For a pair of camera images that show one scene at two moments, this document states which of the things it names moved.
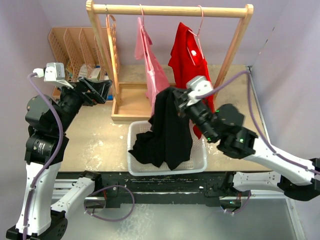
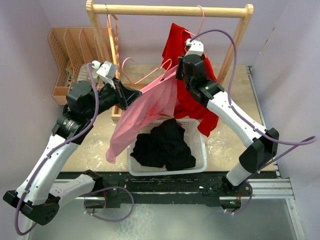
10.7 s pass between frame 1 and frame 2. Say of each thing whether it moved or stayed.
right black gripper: moved
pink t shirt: moved
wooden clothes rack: stayed
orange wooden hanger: stayed
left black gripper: moved
